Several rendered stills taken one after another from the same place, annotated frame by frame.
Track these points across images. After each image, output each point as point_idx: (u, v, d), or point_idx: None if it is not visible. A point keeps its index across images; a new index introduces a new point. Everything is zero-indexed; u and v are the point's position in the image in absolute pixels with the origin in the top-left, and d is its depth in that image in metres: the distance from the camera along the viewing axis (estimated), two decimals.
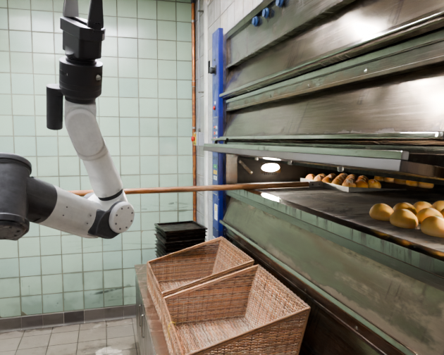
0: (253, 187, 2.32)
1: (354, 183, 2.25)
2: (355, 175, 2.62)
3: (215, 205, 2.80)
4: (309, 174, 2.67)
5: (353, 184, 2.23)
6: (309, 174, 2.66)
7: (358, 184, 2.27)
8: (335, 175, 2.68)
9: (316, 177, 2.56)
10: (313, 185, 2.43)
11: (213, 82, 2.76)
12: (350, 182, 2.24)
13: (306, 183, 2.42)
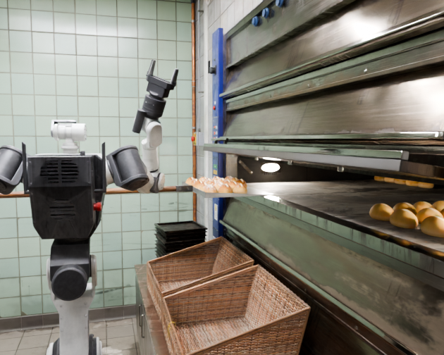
0: (108, 191, 2.11)
1: (216, 188, 2.04)
2: (237, 178, 2.41)
3: (215, 205, 2.80)
4: (189, 177, 2.46)
5: (212, 189, 2.01)
6: (189, 177, 2.45)
7: (220, 189, 2.06)
8: (218, 178, 2.47)
9: (192, 180, 2.35)
10: (181, 189, 2.21)
11: (213, 82, 2.76)
12: (210, 187, 2.02)
13: (173, 187, 2.20)
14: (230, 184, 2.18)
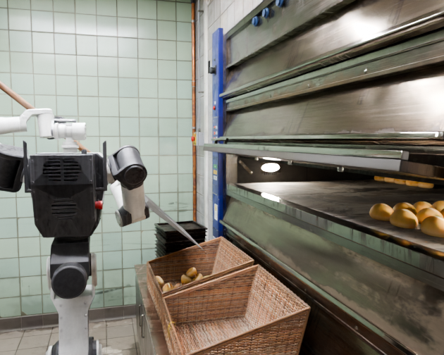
0: None
1: None
2: (170, 285, 2.35)
3: (215, 205, 2.80)
4: None
5: None
6: None
7: None
8: (184, 284, 2.48)
9: (210, 280, 2.46)
10: None
11: (213, 82, 2.76)
12: None
13: None
14: None
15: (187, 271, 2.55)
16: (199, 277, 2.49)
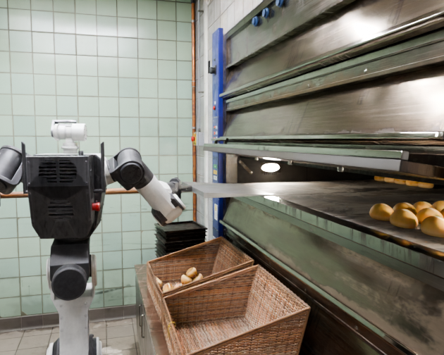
0: (107, 191, 2.11)
1: None
2: (170, 285, 2.35)
3: (215, 205, 2.80)
4: None
5: None
6: None
7: None
8: (184, 284, 2.48)
9: None
10: (180, 189, 2.21)
11: (213, 82, 2.76)
12: None
13: None
14: None
15: (187, 271, 2.55)
16: (199, 277, 2.49)
